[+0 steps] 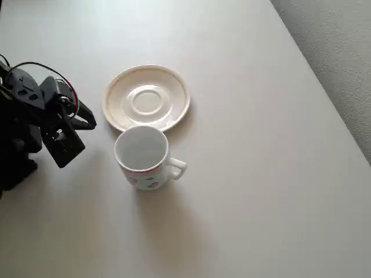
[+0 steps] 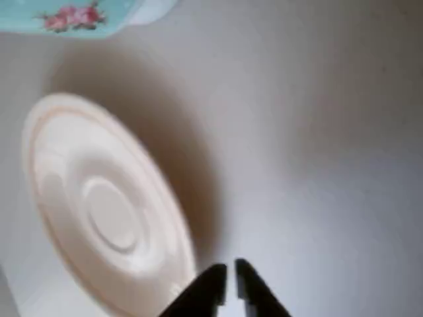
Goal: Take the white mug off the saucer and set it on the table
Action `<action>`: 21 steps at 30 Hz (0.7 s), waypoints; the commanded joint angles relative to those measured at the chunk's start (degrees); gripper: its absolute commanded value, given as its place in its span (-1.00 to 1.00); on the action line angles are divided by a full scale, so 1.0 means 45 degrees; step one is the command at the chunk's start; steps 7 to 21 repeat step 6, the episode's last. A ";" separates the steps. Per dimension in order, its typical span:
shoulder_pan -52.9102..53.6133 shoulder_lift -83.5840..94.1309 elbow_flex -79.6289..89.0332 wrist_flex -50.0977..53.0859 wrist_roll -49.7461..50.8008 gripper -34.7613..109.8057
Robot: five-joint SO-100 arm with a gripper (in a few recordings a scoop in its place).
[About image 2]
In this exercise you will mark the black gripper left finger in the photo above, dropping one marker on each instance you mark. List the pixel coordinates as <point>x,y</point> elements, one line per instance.
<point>201,294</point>

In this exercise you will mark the cream white saucer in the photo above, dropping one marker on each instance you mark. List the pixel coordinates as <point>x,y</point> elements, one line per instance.
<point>105,204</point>

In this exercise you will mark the turquoise floral cup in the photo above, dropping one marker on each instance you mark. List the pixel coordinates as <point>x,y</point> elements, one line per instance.
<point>66,14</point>

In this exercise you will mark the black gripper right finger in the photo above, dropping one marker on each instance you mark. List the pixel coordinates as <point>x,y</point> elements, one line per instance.
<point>261,294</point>

